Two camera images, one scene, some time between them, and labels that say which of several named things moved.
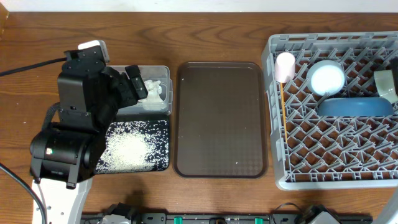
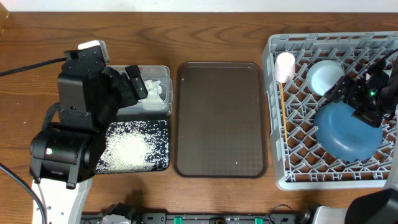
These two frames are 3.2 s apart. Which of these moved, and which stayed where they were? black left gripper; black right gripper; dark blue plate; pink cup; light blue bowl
Moved: black right gripper; dark blue plate
Stayed: black left gripper; pink cup; light blue bowl
